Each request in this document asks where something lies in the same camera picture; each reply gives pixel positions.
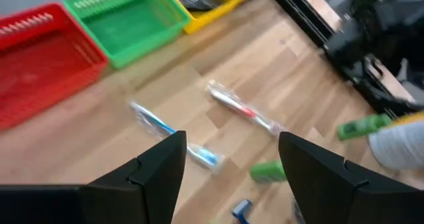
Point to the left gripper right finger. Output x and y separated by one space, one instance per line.
348 201

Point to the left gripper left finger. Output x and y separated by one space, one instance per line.
132 197

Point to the green travel shampoo bottle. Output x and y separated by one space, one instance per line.
266 171
361 127

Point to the blue toothbrush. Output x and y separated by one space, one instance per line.
149 118

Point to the red toothbrush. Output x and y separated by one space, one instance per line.
245 110

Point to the black comb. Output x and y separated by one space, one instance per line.
198 2

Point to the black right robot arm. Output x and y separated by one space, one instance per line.
381 25

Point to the white plastic cup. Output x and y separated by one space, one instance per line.
401 147

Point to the red plastic basket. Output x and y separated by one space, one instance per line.
43 68

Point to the green plastic basket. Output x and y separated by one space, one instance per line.
132 28

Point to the yellow plastic basket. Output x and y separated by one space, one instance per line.
205 18

